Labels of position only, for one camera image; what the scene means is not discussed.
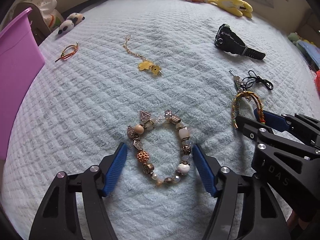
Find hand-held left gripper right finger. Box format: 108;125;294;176
192;144;292;240

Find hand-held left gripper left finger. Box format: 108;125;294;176
29;142;128;240

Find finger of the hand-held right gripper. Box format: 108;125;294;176
236;114;320;158
253;108;320;145

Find chunky beaded charm bracelet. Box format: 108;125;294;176
127;109;192;186

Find multicoloured braided bracelet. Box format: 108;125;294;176
231;91;266;131

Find purple plastic bin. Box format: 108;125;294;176
0;7;46;161

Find pale quilted blanket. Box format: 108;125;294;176
0;0;320;240

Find blue flat item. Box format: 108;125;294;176
297;41;320;64

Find green plush toy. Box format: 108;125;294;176
287;32;316;47

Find black wristwatch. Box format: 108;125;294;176
214;23;266;61

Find yellow plush toy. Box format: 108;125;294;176
208;0;253;19

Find panda plush toy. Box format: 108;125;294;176
56;12;85;35

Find grey chair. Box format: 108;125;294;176
14;1;52;46

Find white plastic bag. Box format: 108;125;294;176
38;0;64;28

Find black cord key charm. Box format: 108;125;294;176
228;69;274;92

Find gold chain with yellow charms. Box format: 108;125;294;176
122;35;163;77

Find small red gold bracelet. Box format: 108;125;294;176
55;42;79;63

